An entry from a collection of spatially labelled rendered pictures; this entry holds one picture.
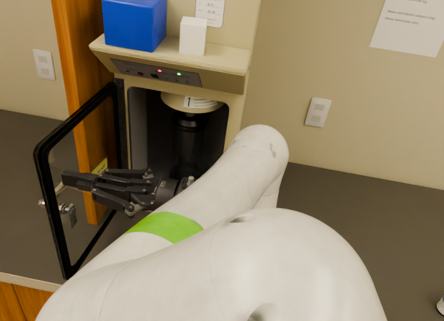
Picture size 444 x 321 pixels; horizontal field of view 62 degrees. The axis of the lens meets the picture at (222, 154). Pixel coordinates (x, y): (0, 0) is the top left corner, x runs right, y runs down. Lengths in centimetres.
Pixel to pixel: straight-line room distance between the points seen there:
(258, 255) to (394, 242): 115
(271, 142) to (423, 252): 83
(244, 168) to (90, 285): 30
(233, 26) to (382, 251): 82
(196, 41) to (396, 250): 89
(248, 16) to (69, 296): 65
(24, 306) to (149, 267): 107
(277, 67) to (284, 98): 12
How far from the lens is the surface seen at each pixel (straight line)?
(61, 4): 84
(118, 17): 78
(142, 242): 36
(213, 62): 76
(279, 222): 21
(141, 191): 74
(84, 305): 30
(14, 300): 131
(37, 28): 155
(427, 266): 132
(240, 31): 84
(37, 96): 169
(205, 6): 83
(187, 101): 95
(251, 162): 55
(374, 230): 133
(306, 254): 20
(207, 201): 43
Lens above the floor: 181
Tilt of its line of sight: 37 degrees down
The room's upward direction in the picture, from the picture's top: 8 degrees clockwise
